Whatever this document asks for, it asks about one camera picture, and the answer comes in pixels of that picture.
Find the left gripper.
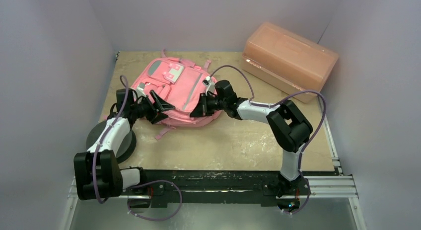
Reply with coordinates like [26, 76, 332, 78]
[130, 90, 174, 124]

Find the pink backpack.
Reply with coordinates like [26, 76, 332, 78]
[130, 51, 221, 140]

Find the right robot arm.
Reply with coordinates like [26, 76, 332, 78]
[190, 80, 313, 194]

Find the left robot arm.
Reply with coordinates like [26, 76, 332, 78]
[73, 87, 175, 204]

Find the grey tape roll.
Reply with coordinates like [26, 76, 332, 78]
[85, 120, 137, 164]

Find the orange plastic storage box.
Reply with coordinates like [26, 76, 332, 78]
[241, 22, 339, 94]

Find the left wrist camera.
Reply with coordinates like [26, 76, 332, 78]
[136, 82, 147, 97]

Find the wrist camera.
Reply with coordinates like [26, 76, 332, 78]
[136, 82, 147, 97]
[202, 76, 215, 93]

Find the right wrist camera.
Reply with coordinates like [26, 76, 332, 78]
[202, 76, 215, 93]

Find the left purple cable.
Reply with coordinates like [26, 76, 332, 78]
[92, 75, 130, 204]

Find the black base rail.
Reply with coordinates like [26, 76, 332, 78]
[67, 169, 359, 210]

